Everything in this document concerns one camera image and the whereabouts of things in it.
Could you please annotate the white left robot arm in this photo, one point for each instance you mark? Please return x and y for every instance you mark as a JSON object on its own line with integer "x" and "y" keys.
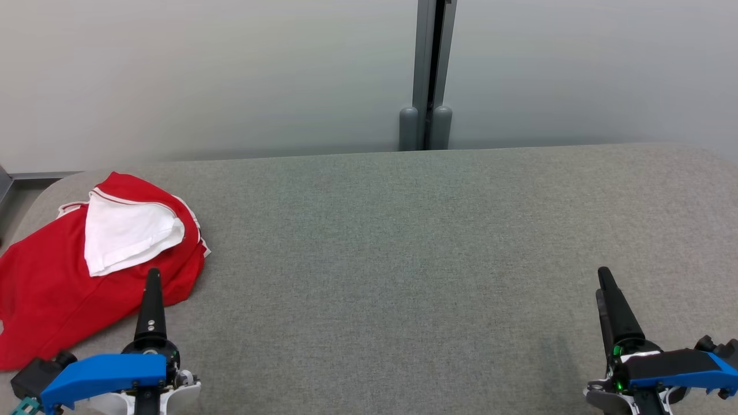
{"x": 184, "y": 396}

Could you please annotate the red basketball jersey white sleeves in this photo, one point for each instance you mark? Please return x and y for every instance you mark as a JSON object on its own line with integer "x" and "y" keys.
{"x": 127, "y": 236}

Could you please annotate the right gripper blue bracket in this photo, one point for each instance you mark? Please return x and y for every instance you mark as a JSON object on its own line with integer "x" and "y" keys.
{"x": 674, "y": 369}

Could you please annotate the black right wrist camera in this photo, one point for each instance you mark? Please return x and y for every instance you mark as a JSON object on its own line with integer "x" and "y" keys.
{"x": 727, "y": 349}

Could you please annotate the grey metal partition post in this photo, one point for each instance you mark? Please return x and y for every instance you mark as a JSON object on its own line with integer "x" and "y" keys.
{"x": 424, "y": 57}

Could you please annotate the red shorts white stripes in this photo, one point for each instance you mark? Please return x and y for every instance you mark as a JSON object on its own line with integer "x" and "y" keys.
{"x": 34, "y": 305}

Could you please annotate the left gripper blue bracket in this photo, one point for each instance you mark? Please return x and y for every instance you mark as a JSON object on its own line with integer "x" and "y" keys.
{"x": 104, "y": 374}

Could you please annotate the grey rounded post foot cap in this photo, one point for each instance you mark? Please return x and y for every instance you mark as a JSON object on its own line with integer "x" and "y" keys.
{"x": 408, "y": 129}
{"x": 443, "y": 129}

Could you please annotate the grey fabric padded surface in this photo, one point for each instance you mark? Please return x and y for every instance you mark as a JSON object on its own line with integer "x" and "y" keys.
{"x": 403, "y": 276}

